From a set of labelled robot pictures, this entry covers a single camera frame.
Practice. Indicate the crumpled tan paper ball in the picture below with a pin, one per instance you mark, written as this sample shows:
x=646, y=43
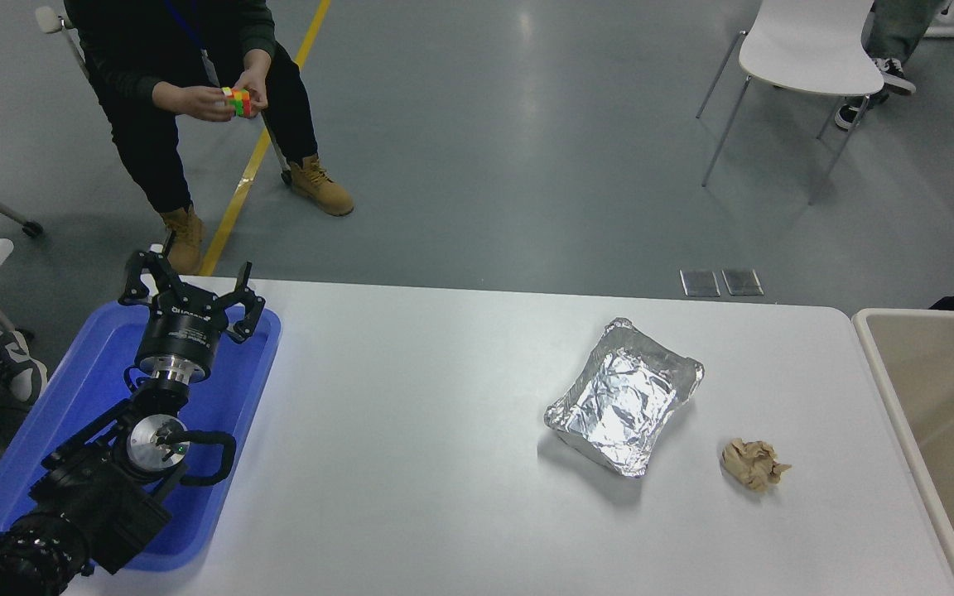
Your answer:
x=752, y=465

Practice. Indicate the grey office chair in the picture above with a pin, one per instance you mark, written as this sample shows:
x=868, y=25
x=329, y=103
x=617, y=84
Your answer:
x=48, y=18

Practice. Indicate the silver foil tray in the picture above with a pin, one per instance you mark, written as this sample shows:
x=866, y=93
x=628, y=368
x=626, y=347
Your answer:
x=622, y=401

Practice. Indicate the person's left hand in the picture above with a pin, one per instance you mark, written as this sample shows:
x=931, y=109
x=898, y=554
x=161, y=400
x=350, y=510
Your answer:
x=257, y=74

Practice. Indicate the person's right hand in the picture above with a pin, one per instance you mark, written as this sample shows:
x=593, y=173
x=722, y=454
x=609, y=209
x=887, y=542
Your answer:
x=195, y=101

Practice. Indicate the white plastic chair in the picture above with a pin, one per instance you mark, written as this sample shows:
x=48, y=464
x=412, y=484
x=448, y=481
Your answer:
x=808, y=41

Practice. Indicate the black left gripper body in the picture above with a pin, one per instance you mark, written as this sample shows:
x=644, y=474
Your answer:
x=181, y=335

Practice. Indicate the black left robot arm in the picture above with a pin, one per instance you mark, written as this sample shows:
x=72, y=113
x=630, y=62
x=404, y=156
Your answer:
x=96, y=505

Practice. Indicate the colourful puzzle cube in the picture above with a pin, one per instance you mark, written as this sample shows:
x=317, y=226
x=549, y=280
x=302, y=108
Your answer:
x=238, y=101

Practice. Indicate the blue plastic tray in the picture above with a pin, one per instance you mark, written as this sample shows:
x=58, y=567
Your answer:
x=228, y=389

